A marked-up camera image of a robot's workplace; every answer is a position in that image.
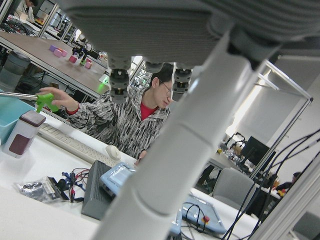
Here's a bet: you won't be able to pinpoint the white computer keyboard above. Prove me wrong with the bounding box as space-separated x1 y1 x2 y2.
37 122 119 168

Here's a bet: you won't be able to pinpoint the black computer monitor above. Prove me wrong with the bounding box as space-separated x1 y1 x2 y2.
240 135 271 167

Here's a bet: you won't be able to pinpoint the person in zebra-pattern jacket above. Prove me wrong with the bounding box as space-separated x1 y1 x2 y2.
38 63 176 166

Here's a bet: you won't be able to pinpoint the grey trash bin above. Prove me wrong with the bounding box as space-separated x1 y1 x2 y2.
0 50 31 92

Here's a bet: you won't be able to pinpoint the person in white coat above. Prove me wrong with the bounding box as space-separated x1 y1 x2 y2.
14 0 39 24

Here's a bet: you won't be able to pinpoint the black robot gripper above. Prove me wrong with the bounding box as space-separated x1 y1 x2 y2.
71 39 92 61

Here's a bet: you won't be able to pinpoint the green-handled metal reacher tool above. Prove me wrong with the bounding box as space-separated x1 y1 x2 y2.
0 91 61 113

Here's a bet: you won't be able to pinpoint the clear bag of black parts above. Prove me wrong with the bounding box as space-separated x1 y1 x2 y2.
13 175 70 204

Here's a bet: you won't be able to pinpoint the black hanging cables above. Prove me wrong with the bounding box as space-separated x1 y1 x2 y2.
221 128 320 240

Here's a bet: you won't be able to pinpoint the teal plastic bin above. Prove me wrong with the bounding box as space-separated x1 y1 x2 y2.
0 96 36 145

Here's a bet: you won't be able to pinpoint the aluminium cell frame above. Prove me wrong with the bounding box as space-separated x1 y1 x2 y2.
249 59 315 179

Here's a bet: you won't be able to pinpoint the aluminium profile beam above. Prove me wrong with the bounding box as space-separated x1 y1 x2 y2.
249 159 320 240

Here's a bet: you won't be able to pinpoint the white container with maroon lid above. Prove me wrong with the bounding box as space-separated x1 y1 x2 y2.
1 110 47 159

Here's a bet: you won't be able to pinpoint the grey office chair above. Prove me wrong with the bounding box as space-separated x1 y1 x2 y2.
211 167 258 214

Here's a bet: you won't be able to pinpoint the brown work table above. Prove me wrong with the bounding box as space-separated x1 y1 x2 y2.
0 30 109 100

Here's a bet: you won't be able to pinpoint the green glowing device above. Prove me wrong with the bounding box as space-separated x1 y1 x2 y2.
98 74 111 93

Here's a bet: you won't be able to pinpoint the white computer mouse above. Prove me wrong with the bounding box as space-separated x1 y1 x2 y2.
104 144 122 161

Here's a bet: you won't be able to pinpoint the red and blue clip leads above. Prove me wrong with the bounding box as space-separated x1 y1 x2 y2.
60 168 91 204

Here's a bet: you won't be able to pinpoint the blue teach pendant red button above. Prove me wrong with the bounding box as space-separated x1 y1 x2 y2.
169 194 228 236

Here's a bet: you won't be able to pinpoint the grey white left robot hand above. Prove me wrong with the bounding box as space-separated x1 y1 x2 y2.
58 0 320 240

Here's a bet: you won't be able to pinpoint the grey metal box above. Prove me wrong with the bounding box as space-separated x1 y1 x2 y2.
81 159 119 221

